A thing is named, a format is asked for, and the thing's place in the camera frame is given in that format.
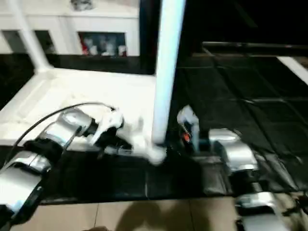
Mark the white plastic table top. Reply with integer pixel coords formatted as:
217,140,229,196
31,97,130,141
0,67,168,165

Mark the black work mat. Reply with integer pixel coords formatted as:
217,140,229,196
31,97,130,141
0,48,308,205

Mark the white glass-door cabinet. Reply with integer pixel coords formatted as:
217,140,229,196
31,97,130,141
0,0,141,57

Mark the long black bar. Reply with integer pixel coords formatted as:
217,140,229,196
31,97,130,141
202,42,308,52

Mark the flat white board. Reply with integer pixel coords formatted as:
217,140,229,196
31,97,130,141
278,56,308,85

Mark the dark object on cabinet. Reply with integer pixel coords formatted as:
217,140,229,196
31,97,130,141
70,0,95,11

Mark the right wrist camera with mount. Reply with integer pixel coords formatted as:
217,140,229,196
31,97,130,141
176,106,201,154

